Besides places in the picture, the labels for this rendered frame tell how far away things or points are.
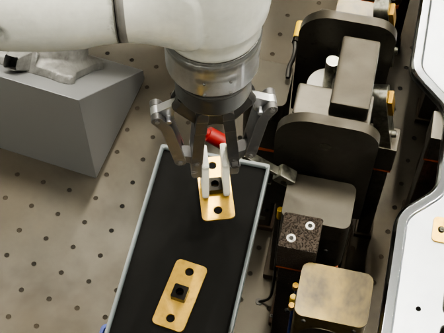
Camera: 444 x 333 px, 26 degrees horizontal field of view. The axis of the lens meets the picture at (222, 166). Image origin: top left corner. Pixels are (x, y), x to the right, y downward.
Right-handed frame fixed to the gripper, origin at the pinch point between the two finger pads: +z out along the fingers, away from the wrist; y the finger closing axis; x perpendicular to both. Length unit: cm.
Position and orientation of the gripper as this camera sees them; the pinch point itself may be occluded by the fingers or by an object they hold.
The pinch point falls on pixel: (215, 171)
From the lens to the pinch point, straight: 108.6
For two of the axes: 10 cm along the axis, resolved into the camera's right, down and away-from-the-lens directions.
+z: 0.0, 5.1, 8.6
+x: -1.1, -8.6, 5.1
